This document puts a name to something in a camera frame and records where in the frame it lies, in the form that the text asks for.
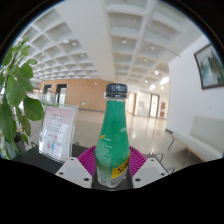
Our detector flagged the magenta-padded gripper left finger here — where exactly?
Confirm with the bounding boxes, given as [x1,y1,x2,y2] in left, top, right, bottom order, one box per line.
[54,145,98,190]

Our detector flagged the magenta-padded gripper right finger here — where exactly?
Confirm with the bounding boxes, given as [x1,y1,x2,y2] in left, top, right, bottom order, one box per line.
[128,145,169,190]

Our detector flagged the green plastic drink bottle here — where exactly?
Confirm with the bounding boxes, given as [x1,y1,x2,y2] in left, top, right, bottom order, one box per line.
[94,83,132,190]

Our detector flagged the black metal chair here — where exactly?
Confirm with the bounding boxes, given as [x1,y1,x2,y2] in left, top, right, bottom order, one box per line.
[147,149,165,164]

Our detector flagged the clear acrylic sign stand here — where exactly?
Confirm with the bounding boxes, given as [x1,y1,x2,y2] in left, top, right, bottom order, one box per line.
[38,104,79,163]

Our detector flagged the long white bench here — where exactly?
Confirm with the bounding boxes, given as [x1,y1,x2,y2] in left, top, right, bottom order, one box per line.
[165,114,224,163]

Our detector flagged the green leafy potted plant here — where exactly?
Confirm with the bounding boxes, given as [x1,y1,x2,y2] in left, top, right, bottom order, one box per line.
[0,36,45,160]

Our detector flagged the framed landscape painting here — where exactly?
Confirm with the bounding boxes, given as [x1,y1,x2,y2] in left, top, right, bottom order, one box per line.
[193,43,224,90]

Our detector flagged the ceiling lights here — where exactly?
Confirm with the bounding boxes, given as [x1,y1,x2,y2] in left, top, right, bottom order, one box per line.
[63,38,169,91]

